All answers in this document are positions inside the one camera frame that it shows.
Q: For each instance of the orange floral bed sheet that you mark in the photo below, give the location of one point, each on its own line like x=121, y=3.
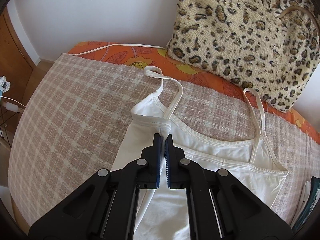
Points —
x=141, y=56

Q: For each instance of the pink plaid bed blanket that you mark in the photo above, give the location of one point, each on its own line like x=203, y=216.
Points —
x=86, y=115

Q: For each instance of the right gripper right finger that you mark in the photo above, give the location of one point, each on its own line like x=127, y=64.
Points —
x=219, y=205

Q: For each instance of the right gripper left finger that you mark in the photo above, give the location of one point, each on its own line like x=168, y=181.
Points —
x=105, y=205

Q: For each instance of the wooden door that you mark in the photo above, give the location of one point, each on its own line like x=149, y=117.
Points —
x=16, y=64

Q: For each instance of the dark teal folded garment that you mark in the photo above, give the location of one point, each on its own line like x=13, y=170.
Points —
x=307, y=202

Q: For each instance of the white charger with cable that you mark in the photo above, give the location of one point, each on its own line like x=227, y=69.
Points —
x=6, y=102

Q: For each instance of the leopard print pillow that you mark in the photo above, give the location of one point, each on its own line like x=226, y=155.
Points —
x=271, y=46

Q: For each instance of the white camisole top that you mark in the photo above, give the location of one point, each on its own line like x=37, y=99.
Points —
x=162, y=213

